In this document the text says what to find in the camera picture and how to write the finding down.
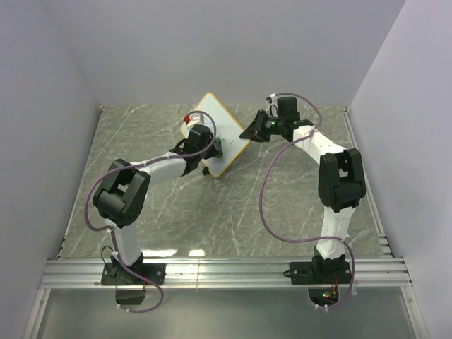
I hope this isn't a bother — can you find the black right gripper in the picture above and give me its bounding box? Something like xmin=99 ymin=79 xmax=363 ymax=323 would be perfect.
xmin=238 ymin=110 xmax=283 ymax=143

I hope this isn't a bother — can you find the green whiteboard eraser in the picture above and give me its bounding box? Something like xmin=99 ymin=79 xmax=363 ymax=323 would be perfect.
xmin=213 ymin=138 xmax=223 ymax=158

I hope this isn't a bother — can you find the yellow framed whiteboard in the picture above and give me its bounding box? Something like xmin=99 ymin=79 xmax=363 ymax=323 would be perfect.
xmin=179 ymin=92 xmax=250 ymax=178

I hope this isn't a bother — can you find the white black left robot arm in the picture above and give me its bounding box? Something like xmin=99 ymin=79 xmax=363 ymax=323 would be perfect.
xmin=90 ymin=124 xmax=222 ymax=284

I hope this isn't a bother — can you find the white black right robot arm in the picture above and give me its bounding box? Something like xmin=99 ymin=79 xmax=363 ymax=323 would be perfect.
xmin=240 ymin=110 xmax=366 ymax=283

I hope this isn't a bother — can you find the aluminium front rail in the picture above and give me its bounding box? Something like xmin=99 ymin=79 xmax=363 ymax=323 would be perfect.
xmin=39 ymin=257 xmax=412 ymax=290

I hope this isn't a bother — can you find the aluminium rail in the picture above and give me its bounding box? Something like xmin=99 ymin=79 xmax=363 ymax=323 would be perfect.
xmin=340 ymin=106 xmax=394 ymax=258
xmin=39 ymin=257 xmax=412 ymax=290

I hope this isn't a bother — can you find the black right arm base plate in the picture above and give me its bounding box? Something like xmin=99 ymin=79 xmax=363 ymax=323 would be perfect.
xmin=283 ymin=261 xmax=352 ymax=285

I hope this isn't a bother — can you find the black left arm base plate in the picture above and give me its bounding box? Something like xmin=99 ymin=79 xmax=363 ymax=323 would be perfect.
xmin=100 ymin=261 xmax=166 ymax=286

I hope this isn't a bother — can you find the aluminium right side rail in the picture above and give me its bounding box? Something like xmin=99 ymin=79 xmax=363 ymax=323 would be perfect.
xmin=340 ymin=106 xmax=394 ymax=258

